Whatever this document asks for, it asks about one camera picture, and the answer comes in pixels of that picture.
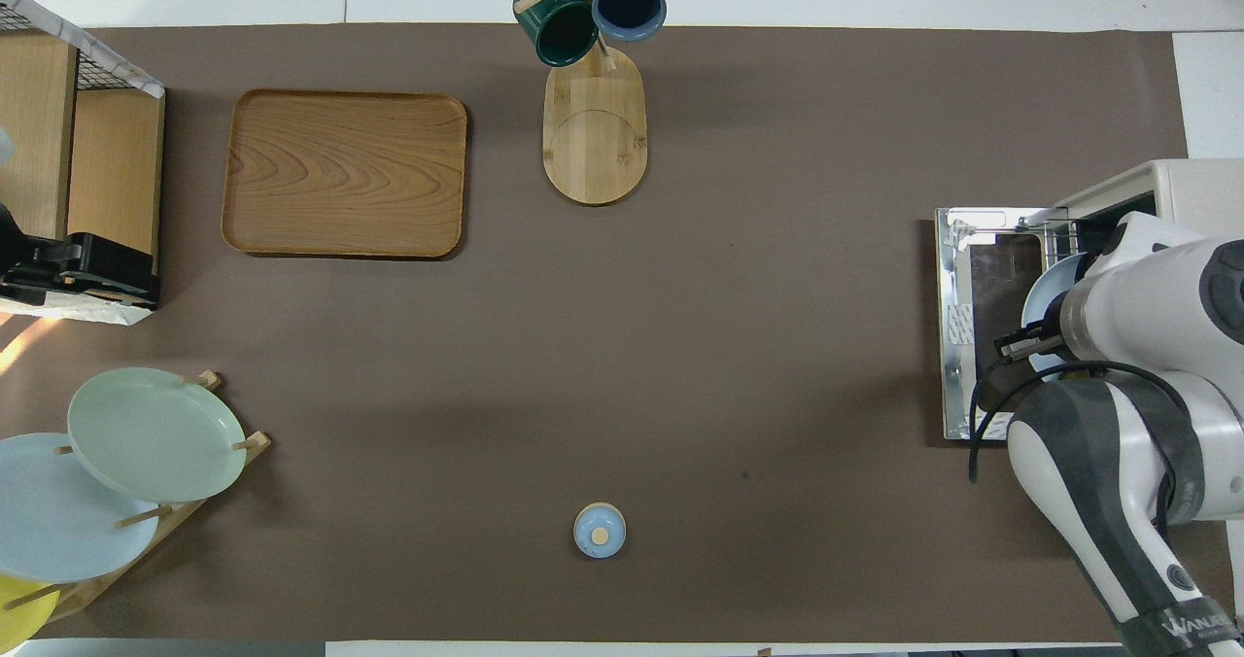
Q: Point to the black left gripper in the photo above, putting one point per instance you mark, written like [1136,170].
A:
[39,259]

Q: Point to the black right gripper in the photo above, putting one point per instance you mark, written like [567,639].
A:
[1048,331]

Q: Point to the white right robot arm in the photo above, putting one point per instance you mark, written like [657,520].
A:
[1157,346]

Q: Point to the white toaster oven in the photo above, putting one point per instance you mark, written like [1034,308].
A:
[1176,186]

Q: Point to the white patterned cloth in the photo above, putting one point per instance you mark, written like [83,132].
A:
[87,312]

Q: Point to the pale green plate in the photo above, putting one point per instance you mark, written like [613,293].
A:
[155,433]

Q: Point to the wooden plate rack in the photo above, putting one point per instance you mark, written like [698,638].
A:
[194,497]

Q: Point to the wooden serving tray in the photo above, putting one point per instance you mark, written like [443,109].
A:
[340,171]

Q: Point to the light blue racked plate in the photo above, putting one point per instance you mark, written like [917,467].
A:
[58,526]

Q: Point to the brown table mat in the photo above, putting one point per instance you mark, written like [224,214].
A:
[680,346]

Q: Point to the yellow plate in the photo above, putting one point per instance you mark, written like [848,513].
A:
[19,613]

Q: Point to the wooden mug tree stand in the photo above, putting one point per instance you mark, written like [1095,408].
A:
[595,142]

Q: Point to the dark green mug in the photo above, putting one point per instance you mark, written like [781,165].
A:
[559,25]

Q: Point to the blue enamel mug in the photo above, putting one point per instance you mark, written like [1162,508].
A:
[629,6]

